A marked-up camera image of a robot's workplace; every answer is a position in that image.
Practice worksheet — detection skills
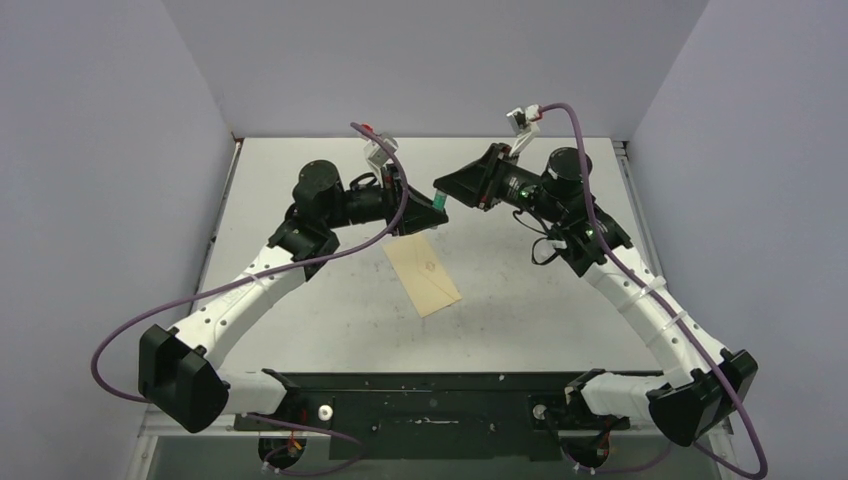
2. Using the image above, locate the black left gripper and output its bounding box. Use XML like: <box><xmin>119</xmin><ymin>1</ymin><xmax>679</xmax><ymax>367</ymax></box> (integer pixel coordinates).
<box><xmin>323</xmin><ymin>165</ymin><xmax>447</xmax><ymax>237</ymax></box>

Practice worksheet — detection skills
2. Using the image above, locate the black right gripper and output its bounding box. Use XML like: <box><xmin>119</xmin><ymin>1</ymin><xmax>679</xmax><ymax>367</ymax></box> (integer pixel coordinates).
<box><xmin>434</xmin><ymin>144</ymin><xmax>565</xmax><ymax>225</ymax></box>

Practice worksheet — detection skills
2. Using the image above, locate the green white glue stick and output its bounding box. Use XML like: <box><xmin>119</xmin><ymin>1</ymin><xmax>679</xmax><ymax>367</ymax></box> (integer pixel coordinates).
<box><xmin>432</xmin><ymin>191</ymin><xmax>447</xmax><ymax>211</ymax></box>

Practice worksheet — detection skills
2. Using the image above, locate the cream paper envelope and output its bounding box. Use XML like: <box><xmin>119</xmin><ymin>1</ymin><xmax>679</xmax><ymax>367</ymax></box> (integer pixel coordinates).
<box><xmin>383</xmin><ymin>233</ymin><xmax>462</xmax><ymax>318</ymax></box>

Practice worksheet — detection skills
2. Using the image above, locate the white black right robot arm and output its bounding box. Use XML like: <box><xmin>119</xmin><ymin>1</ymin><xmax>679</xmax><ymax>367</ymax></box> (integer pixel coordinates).
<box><xmin>434</xmin><ymin>144</ymin><xmax>758</xmax><ymax>447</ymax></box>

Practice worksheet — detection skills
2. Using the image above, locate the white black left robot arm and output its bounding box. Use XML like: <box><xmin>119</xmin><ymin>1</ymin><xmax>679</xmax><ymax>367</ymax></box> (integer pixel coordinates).
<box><xmin>139</xmin><ymin>160</ymin><xmax>448</xmax><ymax>433</ymax></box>

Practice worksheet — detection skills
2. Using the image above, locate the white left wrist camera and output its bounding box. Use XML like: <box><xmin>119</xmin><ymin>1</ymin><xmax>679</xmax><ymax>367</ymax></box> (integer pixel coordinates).
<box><xmin>362</xmin><ymin>123</ymin><xmax>398</xmax><ymax>172</ymax></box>

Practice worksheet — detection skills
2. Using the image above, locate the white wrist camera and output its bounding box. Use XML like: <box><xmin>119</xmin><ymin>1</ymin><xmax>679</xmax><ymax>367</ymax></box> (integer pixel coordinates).
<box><xmin>506</xmin><ymin>104</ymin><xmax>543</xmax><ymax>158</ymax></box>
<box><xmin>362</xmin><ymin>123</ymin><xmax>398</xmax><ymax>172</ymax></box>

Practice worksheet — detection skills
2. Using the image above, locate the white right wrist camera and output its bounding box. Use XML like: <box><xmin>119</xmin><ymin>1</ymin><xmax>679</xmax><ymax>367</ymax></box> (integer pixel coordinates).
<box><xmin>506</xmin><ymin>104</ymin><xmax>543</xmax><ymax>158</ymax></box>

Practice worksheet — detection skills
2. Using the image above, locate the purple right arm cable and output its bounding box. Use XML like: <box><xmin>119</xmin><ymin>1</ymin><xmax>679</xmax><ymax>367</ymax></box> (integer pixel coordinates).
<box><xmin>539</xmin><ymin>102</ymin><xmax>770</xmax><ymax>480</ymax></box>

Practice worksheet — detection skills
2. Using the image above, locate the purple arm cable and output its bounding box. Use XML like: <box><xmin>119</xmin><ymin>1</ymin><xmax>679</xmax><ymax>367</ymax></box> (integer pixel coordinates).
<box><xmin>539</xmin><ymin>102</ymin><xmax>770</xmax><ymax>480</ymax></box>
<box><xmin>90</xmin><ymin>121</ymin><xmax>409</xmax><ymax>477</ymax></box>

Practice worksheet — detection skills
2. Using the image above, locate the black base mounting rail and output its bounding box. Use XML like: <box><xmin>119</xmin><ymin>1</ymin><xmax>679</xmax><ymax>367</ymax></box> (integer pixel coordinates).
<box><xmin>234</xmin><ymin>372</ymin><xmax>641</xmax><ymax>473</ymax></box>

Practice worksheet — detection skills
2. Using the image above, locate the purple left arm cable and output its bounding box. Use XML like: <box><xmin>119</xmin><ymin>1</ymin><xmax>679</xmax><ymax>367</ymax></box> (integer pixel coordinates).
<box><xmin>90</xmin><ymin>121</ymin><xmax>409</xmax><ymax>477</ymax></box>

